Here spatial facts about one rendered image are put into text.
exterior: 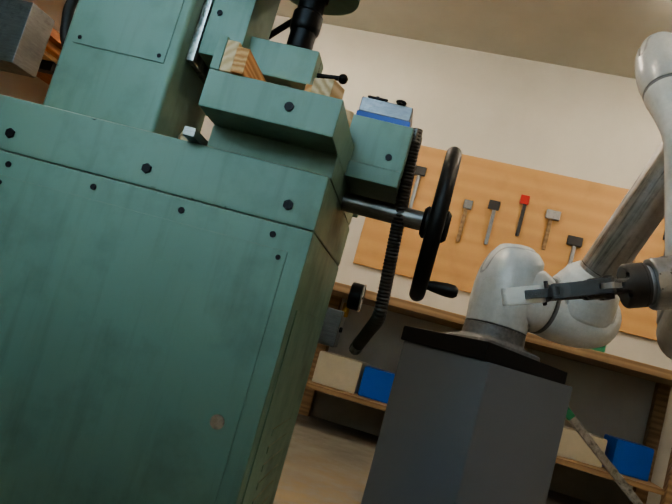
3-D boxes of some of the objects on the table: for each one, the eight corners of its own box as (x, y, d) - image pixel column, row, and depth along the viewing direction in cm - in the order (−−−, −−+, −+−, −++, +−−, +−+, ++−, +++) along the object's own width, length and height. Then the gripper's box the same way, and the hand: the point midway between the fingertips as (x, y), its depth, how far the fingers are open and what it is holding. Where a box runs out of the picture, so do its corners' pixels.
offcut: (318, 112, 106) (325, 88, 107) (338, 114, 104) (345, 89, 105) (306, 102, 103) (314, 77, 103) (327, 104, 101) (334, 79, 102)
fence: (218, 69, 99) (228, 35, 100) (208, 67, 99) (218, 33, 100) (285, 174, 158) (291, 152, 159) (278, 172, 158) (285, 150, 159)
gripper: (630, 267, 118) (494, 279, 120) (658, 256, 105) (505, 270, 107) (636, 309, 117) (499, 321, 119) (666, 303, 104) (511, 317, 106)
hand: (523, 295), depth 113 cm, fingers closed
